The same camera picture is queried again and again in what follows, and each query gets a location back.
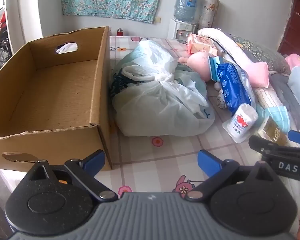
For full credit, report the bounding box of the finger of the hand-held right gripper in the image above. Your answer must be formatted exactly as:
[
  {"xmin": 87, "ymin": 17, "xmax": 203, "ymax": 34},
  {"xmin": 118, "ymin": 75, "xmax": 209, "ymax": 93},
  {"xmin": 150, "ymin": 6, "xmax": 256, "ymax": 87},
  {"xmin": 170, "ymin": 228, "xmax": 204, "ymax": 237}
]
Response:
[
  {"xmin": 288, "ymin": 130, "xmax": 300, "ymax": 147},
  {"xmin": 249, "ymin": 135, "xmax": 300, "ymax": 153}
]

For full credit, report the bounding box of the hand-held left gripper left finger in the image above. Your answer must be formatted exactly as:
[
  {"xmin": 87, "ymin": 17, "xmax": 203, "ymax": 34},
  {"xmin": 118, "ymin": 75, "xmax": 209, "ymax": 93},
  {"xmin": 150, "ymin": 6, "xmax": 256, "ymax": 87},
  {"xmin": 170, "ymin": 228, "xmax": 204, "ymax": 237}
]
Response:
[{"xmin": 22, "ymin": 149, "xmax": 118, "ymax": 201}]

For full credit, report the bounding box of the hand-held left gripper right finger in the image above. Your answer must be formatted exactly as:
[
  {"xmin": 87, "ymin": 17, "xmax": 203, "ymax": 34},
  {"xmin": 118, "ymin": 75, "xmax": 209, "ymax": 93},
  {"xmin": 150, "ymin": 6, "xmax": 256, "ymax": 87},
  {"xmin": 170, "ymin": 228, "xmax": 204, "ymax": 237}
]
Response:
[{"xmin": 185, "ymin": 149, "xmax": 280, "ymax": 201}]

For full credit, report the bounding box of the teal towel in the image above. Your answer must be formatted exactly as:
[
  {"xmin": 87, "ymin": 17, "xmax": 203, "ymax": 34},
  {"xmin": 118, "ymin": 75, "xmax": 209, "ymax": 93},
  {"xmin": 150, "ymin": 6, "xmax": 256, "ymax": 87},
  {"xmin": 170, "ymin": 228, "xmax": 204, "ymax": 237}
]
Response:
[{"xmin": 265, "ymin": 105, "xmax": 290, "ymax": 134}]

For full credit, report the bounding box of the dark blue wipes pack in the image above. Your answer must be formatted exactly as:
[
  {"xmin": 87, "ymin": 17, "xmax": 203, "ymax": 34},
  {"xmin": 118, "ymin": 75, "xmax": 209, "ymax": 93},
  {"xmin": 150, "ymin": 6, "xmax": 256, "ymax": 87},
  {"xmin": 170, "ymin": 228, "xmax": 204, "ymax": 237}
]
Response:
[{"xmin": 216, "ymin": 63, "xmax": 256, "ymax": 113}]

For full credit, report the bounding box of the pink towel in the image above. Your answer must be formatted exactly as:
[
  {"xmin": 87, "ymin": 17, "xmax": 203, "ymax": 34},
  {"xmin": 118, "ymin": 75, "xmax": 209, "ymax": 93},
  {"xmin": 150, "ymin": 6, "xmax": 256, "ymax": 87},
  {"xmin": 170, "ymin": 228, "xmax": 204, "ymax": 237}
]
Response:
[{"xmin": 245, "ymin": 61, "xmax": 269, "ymax": 88}]

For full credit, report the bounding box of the brown cardboard box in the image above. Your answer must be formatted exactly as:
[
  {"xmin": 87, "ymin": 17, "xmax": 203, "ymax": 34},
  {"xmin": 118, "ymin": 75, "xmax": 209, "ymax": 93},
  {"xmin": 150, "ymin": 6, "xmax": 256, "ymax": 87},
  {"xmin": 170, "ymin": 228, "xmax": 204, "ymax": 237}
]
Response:
[{"xmin": 0, "ymin": 26, "xmax": 113, "ymax": 172}]

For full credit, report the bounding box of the pink plush toy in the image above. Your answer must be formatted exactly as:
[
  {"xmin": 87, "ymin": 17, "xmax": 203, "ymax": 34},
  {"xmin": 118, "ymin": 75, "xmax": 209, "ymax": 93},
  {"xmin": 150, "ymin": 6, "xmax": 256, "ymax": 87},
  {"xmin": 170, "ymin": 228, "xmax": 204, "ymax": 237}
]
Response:
[{"xmin": 178, "ymin": 52, "xmax": 222, "ymax": 90}]

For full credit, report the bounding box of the golden packet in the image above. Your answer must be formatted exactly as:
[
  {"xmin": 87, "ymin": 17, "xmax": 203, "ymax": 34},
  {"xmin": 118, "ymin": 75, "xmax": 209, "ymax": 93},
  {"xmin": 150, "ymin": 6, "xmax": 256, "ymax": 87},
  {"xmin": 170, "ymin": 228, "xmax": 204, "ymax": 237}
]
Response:
[{"xmin": 257, "ymin": 116, "xmax": 288, "ymax": 143}]

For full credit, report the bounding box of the printed bed sheet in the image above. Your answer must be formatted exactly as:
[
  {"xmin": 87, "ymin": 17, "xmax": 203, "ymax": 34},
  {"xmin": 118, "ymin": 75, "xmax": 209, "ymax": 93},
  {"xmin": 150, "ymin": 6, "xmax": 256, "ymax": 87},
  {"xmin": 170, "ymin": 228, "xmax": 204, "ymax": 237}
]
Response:
[{"xmin": 109, "ymin": 35, "xmax": 300, "ymax": 198}]

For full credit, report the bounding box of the cream checked cloth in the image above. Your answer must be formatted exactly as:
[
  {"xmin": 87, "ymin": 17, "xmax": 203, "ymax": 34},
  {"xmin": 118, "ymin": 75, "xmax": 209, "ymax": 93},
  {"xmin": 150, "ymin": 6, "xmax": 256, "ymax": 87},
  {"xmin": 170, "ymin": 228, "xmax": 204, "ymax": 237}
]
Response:
[{"xmin": 252, "ymin": 87, "xmax": 283, "ymax": 110}]

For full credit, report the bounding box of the grey quilt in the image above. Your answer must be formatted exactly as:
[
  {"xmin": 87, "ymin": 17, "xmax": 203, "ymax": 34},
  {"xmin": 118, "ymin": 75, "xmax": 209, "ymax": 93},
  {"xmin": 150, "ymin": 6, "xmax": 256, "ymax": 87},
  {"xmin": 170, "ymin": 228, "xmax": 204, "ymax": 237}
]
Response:
[{"xmin": 267, "ymin": 72, "xmax": 300, "ymax": 120}]

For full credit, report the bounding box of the pink cloth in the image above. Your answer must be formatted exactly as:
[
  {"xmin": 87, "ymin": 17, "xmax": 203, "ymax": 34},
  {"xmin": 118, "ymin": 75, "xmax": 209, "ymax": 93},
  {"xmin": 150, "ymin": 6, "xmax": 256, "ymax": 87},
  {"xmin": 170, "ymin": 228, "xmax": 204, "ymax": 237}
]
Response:
[{"xmin": 285, "ymin": 54, "xmax": 300, "ymax": 67}]

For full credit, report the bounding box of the white plastic bag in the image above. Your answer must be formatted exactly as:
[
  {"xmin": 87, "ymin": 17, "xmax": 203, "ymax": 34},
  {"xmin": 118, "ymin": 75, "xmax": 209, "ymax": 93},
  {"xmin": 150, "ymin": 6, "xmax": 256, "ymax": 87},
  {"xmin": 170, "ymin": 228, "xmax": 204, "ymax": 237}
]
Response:
[{"xmin": 111, "ymin": 41, "xmax": 215, "ymax": 137}]

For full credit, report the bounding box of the dark floral pillow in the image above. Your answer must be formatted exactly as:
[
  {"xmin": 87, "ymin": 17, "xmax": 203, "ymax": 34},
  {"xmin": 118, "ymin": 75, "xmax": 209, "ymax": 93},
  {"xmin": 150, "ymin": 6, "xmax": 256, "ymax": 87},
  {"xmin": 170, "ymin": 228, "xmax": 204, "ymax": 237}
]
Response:
[{"xmin": 227, "ymin": 34, "xmax": 290, "ymax": 75}]

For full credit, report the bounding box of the brown door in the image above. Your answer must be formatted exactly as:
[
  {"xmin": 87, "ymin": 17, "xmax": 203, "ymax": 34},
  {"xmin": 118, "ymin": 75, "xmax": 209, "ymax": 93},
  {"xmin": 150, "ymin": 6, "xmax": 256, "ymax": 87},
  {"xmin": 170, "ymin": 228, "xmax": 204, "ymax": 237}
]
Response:
[{"xmin": 277, "ymin": 0, "xmax": 300, "ymax": 60}]

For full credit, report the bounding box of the pink printed packet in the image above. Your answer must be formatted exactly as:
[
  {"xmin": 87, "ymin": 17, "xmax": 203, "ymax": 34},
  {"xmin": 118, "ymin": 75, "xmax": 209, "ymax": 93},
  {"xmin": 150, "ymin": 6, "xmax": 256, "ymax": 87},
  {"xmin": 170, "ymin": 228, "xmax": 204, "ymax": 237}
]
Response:
[{"xmin": 187, "ymin": 34, "xmax": 218, "ymax": 55}]

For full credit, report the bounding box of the white water dispenser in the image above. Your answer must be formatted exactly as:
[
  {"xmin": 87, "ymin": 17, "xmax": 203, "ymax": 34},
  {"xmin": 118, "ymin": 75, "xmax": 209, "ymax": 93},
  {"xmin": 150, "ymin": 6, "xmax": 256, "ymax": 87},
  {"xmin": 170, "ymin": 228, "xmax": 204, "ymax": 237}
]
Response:
[{"xmin": 168, "ymin": 19, "xmax": 198, "ymax": 43}]

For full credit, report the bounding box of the rolled floral mat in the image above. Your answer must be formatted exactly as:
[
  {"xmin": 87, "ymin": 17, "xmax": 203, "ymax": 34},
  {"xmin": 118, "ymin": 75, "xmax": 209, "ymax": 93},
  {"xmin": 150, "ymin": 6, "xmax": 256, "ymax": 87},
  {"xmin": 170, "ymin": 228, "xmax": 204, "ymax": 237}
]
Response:
[{"xmin": 199, "ymin": 0, "xmax": 220, "ymax": 29}]

